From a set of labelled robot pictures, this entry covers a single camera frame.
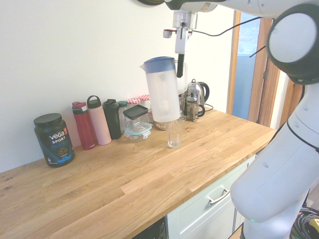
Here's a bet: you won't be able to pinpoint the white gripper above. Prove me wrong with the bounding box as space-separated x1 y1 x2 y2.
174 27 189 78

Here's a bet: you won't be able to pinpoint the translucent pitcher with blue lid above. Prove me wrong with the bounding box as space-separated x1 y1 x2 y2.
139 56 189 123

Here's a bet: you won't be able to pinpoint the red water bottle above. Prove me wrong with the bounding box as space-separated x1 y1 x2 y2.
71 101 97 150

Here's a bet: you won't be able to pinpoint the stainless steel electric kettle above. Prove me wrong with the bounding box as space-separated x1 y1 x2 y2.
186 78 210 110

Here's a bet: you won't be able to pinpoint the clear glass mug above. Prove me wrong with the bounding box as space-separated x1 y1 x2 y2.
178 96 187 120

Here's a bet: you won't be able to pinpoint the glass French press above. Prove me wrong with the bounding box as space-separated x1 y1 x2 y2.
184 87 206 122

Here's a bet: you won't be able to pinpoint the tall jar red gingham lid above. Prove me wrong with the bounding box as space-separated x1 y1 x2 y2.
126 98 142 110
139 94 151 108

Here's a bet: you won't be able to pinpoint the cereal container white red lid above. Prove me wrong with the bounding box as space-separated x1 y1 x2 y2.
152 117 186 132

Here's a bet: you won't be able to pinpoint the square canister with black lid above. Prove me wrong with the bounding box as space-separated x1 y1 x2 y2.
122 104 150 132

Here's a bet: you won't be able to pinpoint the clear bottle with green lid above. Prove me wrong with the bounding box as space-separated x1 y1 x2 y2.
117 100 129 130

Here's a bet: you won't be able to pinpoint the clear drinking glass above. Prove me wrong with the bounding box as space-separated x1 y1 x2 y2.
167 120 183 149

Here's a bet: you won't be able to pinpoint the glass container teal clip lid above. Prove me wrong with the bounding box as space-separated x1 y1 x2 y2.
124 123 153 142

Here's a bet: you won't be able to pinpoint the black shaker bottle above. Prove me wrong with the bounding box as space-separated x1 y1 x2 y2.
102 99 122 140

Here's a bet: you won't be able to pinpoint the pink bottle with black lid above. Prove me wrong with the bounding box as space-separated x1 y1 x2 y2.
86 95 112 146

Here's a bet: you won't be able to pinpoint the black Vega protein tub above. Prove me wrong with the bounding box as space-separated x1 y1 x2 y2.
33 113 76 168

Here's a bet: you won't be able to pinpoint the white cabinet drawer front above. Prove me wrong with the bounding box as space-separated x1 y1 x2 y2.
166 154 257 239

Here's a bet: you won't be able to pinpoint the black dishwasher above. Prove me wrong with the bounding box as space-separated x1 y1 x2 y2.
129 215 167 239

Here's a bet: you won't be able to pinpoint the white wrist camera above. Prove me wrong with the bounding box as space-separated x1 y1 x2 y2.
162 28 178 39

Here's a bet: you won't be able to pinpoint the dark round wall object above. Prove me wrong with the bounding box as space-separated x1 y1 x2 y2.
137 0 167 6

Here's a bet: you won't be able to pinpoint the wooden door frame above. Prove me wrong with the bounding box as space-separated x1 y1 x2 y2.
233 9 304 130

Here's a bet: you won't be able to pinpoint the silver drawer handle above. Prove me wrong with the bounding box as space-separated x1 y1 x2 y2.
206 188 231 205

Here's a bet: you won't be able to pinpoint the coiled black cables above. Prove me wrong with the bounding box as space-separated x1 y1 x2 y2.
291 206 319 239

